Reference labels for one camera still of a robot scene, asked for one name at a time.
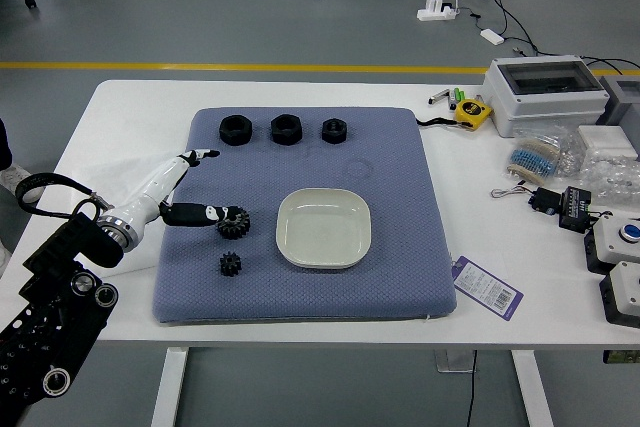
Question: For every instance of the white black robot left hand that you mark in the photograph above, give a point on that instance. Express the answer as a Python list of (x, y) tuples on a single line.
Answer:
[(150, 194)]

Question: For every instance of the big black gear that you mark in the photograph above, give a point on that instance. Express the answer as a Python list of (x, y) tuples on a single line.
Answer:
[(235, 228)]

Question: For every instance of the small black gear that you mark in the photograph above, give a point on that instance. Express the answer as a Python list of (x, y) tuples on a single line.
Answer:
[(231, 265)]

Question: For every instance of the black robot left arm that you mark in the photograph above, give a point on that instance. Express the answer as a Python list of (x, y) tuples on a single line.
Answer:
[(60, 257)]

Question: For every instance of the big black hex nut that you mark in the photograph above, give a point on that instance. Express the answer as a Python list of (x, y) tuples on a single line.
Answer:
[(286, 130), (235, 130)]

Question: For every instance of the small black hex nut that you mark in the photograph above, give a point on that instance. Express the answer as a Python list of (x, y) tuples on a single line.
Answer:
[(334, 131)]

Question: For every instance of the blue push button box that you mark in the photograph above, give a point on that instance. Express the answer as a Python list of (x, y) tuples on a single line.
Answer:
[(612, 242)]

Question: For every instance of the dark grey box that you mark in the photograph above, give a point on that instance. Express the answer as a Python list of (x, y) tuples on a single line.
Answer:
[(625, 104)]

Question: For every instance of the grey push button box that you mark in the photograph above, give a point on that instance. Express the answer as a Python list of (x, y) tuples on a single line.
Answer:
[(625, 294)]

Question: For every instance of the person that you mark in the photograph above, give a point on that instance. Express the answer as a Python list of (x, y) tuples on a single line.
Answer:
[(4, 147)]

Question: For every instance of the white square dish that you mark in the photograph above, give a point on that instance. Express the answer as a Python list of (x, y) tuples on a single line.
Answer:
[(324, 229)]

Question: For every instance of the white table leg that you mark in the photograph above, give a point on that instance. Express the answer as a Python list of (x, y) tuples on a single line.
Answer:
[(170, 387), (532, 387)]

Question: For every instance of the blue-grey quilted mat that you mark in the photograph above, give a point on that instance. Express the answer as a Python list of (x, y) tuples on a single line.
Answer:
[(390, 227)]

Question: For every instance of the silver metal piece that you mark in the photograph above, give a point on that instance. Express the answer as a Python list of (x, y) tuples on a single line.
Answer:
[(440, 96)]

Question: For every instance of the yellow tape measure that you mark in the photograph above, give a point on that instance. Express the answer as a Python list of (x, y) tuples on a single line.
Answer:
[(472, 113)]

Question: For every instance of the white power strip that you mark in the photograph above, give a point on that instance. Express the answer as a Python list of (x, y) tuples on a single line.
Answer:
[(439, 12)]

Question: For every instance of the purple white label tag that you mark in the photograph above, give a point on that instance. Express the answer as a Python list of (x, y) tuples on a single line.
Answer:
[(487, 288)]

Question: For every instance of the white power adapter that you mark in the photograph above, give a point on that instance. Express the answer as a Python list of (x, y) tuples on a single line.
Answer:
[(492, 36)]

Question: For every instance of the bag of blue resistors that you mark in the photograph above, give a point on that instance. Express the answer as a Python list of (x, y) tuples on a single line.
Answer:
[(535, 159)]

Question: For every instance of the black electronic module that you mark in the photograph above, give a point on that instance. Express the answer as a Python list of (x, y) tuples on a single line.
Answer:
[(577, 209)]

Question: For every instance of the white foam block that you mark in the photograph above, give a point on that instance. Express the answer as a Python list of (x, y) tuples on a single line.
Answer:
[(606, 139)]

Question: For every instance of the clear bag of small parts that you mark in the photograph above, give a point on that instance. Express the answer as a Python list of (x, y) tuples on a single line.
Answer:
[(612, 177)]

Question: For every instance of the grey table foot bracket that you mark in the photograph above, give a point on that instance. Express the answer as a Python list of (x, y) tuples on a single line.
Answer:
[(452, 361)]

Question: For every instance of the grey enclosure box clear lid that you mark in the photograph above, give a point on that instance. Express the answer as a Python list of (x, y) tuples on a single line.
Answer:
[(542, 104)]

